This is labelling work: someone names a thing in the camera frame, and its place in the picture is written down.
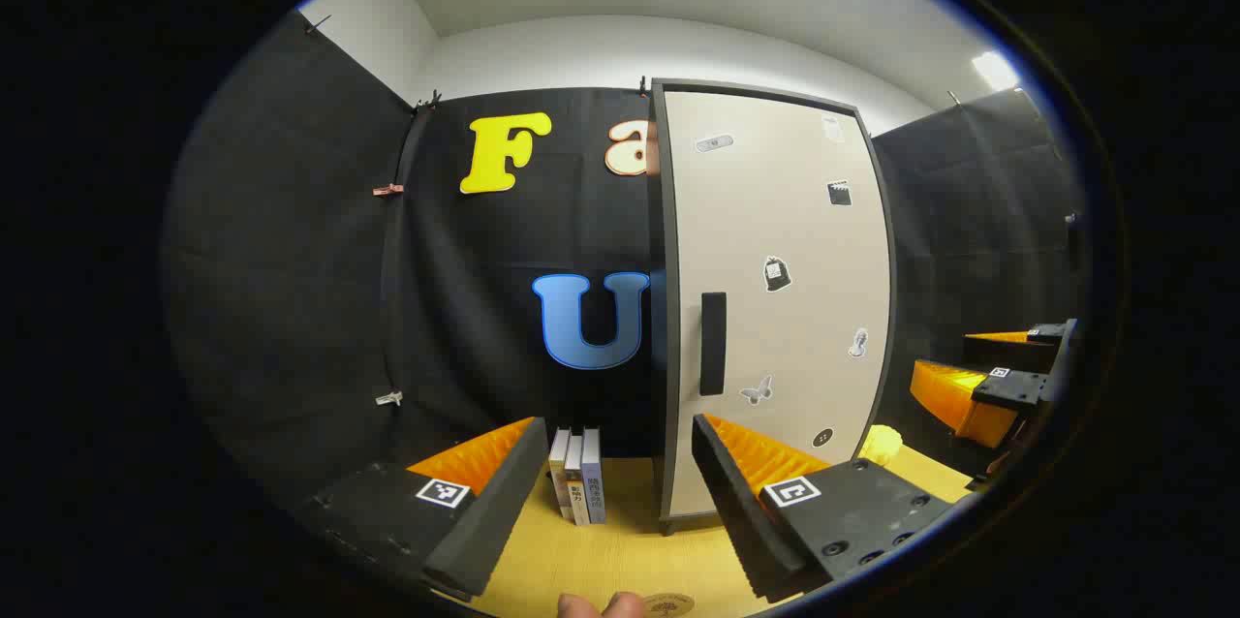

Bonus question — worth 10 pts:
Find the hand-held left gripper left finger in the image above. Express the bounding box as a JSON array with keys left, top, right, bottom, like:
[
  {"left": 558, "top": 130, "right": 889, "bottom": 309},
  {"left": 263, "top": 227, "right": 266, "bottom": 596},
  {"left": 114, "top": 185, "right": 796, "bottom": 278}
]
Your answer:
[{"left": 291, "top": 417, "right": 550, "bottom": 600}]

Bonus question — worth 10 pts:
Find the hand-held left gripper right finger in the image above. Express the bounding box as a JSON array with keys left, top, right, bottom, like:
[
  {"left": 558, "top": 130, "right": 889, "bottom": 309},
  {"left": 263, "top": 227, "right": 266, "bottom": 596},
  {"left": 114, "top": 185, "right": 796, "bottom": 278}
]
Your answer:
[{"left": 691, "top": 413, "right": 960, "bottom": 604}]

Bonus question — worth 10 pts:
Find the black door handle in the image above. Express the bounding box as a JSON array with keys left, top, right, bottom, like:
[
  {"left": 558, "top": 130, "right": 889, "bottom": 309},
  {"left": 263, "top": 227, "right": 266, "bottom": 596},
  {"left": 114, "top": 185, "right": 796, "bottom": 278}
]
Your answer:
[{"left": 699, "top": 292, "right": 728, "bottom": 396}]

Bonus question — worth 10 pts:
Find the grey cabinet door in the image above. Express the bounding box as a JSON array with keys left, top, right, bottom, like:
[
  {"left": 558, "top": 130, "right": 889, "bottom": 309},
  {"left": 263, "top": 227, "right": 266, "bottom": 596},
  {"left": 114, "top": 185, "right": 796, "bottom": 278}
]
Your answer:
[{"left": 664, "top": 90, "right": 894, "bottom": 517}]

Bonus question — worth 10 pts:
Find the white book orange label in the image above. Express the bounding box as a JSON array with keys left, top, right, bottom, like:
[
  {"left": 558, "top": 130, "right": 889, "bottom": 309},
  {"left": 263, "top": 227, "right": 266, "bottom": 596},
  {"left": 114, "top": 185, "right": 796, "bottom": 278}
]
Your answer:
[{"left": 565, "top": 435, "right": 586, "bottom": 526}]

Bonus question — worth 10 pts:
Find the pale yellow object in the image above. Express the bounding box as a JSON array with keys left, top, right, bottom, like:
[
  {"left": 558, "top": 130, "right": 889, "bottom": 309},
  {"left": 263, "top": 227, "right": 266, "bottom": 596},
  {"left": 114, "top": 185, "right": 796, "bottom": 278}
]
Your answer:
[{"left": 861, "top": 424, "right": 904, "bottom": 466}]

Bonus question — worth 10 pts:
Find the small ceiling light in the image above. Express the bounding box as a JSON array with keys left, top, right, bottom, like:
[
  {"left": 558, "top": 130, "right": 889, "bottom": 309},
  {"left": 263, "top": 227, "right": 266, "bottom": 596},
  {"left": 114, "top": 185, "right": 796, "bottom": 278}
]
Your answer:
[{"left": 973, "top": 50, "right": 1020, "bottom": 92}]

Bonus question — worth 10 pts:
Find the black backdrop cloth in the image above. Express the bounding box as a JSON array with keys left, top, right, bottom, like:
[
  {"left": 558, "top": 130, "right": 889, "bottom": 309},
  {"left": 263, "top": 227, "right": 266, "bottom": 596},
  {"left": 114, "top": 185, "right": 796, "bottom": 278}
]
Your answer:
[{"left": 160, "top": 8, "right": 1091, "bottom": 522}]

